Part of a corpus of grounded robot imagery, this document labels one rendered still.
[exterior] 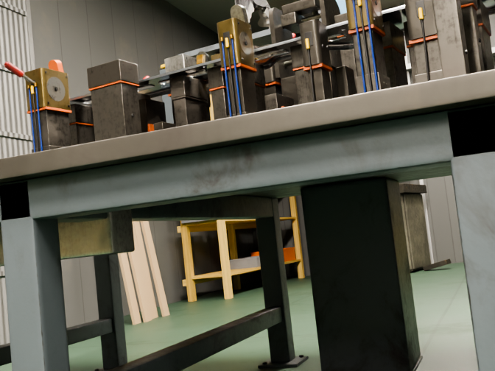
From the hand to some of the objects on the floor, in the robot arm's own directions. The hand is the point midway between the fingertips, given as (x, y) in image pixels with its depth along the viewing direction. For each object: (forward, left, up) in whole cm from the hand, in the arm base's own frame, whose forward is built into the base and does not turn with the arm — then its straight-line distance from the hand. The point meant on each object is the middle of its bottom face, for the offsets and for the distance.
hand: (261, 31), depth 224 cm
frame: (+28, +22, -120) cm, 125 cm away
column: (-29, +18, -120) cm, 124 cm away
